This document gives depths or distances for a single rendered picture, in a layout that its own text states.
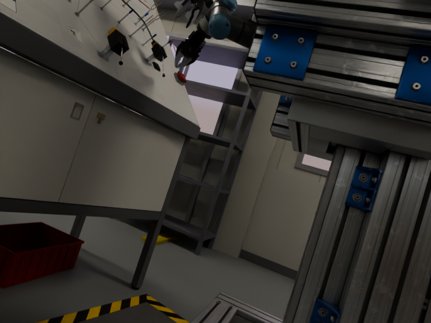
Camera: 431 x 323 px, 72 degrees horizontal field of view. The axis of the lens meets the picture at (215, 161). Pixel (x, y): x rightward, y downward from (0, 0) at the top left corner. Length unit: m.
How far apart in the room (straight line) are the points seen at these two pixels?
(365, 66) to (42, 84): 0.86
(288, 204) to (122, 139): 1.96
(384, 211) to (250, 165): 2.27
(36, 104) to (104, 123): 0.24
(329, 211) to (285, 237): 2.20
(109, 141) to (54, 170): 0.22
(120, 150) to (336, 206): 0.84
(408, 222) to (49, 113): 0.98
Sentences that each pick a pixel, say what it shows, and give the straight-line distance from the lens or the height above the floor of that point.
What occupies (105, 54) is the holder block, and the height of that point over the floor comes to 0.93.
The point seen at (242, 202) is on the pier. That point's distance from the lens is 2.85.
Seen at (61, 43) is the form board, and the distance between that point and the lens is 1.05.
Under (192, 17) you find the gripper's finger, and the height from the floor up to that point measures 1.28.
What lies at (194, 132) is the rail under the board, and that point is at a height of 0.83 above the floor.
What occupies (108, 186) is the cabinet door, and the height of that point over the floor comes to 0.48.
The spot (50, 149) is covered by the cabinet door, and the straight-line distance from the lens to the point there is 1.08.
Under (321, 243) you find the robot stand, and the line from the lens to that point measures 0.71.
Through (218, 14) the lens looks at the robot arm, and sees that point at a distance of 1.12.
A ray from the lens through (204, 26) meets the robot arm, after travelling 1.24.
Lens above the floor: 0.65
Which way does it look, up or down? 3 degrees up
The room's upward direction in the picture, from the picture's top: 18 degrees clockwise
